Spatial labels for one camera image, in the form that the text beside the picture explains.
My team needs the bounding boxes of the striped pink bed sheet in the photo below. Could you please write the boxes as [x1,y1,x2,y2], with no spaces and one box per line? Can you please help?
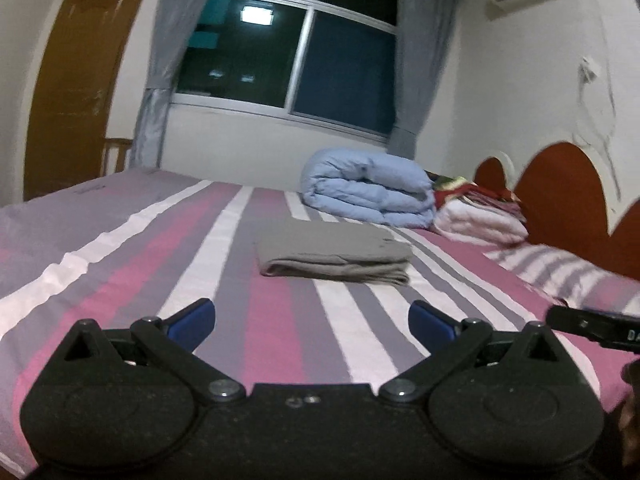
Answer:
[0,167,640,480]

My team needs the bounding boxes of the striped pillow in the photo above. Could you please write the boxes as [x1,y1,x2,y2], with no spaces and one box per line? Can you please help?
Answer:
[484,242,640,319]

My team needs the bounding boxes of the red-brown scalloped headboard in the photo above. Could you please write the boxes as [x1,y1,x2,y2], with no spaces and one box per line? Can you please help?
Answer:
[472,142,640,282]

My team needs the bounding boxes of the grey pants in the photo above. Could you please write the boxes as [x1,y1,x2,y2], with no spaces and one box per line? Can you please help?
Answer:
[255,222,414,287]

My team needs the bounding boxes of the red patterned cloth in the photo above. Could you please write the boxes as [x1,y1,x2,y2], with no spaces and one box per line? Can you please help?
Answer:
[427,172,527,224]

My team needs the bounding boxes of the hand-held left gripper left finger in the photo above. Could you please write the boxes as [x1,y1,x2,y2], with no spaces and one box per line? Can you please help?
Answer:
[62,298,247,407]

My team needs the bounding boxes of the folded light blue duvet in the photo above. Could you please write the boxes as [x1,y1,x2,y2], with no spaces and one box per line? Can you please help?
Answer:
[300,147,437,229]

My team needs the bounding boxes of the grey curtain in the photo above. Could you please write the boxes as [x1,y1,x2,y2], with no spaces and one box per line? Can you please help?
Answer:
[132,0,227,171]
[387,0,462,159]

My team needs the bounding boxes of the light wooden chair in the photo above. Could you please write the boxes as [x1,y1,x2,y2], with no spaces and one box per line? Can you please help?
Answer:
[102,137,134,177]

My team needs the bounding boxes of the brown wooden door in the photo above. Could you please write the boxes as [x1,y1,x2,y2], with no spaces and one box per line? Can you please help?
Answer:
[24,0,167,202]

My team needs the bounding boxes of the folded white pink blanket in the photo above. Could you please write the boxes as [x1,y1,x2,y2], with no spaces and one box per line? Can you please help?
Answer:
[432,200,530,247]

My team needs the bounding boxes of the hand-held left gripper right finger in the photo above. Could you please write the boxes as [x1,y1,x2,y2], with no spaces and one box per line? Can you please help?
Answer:
[378,300,569,407]

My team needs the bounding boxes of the white framed window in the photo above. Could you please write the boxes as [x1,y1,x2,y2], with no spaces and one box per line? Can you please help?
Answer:
[172,0,401,143]

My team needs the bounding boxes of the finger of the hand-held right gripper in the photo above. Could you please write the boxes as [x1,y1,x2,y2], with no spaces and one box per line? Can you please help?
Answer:
[545,305,619,347]

